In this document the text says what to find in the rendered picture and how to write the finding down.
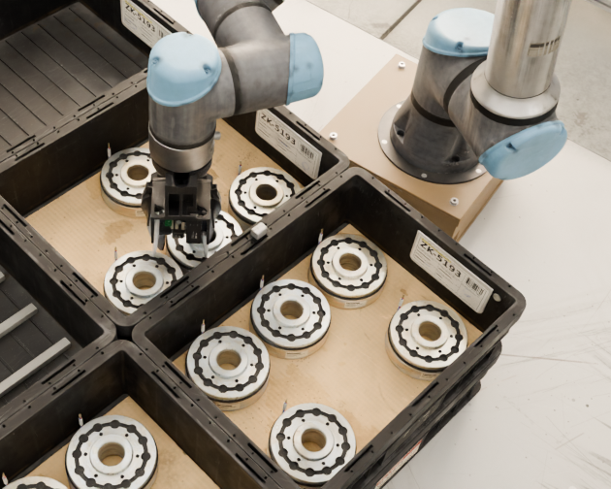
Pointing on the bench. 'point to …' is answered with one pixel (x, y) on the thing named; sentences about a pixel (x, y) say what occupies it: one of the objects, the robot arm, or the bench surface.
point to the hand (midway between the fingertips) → (180, 239)
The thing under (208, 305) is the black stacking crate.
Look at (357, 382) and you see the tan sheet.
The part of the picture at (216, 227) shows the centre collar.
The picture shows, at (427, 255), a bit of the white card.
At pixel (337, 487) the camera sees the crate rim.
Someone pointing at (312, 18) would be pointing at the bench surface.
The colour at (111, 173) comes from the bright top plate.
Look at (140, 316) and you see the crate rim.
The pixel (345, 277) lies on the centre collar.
